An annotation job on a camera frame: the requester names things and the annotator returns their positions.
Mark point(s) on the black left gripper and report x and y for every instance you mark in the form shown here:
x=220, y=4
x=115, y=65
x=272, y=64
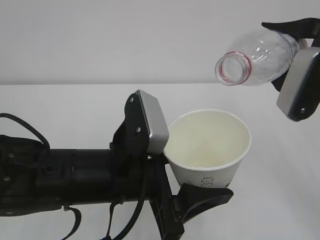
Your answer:
x=143, y=178

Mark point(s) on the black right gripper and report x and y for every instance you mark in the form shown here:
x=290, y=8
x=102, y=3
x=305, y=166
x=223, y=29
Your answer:
x=306, y=28

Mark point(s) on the clear Nongfu Spring water bottle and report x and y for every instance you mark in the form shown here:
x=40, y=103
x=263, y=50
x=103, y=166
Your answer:
x=257, y=58

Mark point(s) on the white paper cup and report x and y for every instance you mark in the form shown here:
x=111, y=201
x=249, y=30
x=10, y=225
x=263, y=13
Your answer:
x=206, y=147

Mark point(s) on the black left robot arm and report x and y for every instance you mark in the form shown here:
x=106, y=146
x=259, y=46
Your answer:
x=36, y=179

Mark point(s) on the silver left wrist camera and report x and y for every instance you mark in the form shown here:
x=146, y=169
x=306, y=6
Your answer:
x=144, y=130

